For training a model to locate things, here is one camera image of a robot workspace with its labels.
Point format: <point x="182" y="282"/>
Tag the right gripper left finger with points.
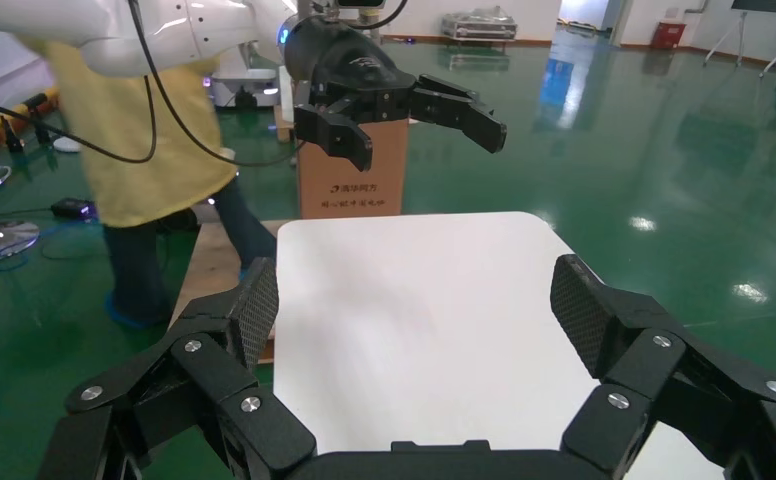
<point x="216" y="371"/>

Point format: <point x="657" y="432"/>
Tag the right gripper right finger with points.
<point x="646" y="371"/>

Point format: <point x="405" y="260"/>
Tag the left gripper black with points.
<point x="348" y="66"/>

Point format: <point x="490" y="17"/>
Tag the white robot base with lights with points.
<point x="245" y="86"/>

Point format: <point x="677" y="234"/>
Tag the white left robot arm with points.
<point x="130" y="26"/>

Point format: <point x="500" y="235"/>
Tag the tall printed cardboard box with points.
<point x="355" y="185"/>

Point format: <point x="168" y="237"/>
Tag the wooden board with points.
<point x="219" y="272"/>

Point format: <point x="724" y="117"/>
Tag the silver flight case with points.
<point x="479" y="25"/>

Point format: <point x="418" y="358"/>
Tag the person in yellow shirt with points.
<point x="149" y="172"/>

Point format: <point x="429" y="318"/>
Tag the black device with purple light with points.
<point x="73" y="209"/>

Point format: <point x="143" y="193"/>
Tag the chrome stool base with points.
<point x="0" y="238"/>

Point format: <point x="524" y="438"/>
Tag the white round floor base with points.
<point x="66" y="145"/>

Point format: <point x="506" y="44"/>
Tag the red bin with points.
<point x="667" y="36"/>

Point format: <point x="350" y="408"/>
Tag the yellow black barrier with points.
<point x="4" y="126"/>

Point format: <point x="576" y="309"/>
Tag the black screen on white stand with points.
<point x="772" y="5"/>

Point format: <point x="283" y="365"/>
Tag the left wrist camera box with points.
<point x="360" y="4"/>

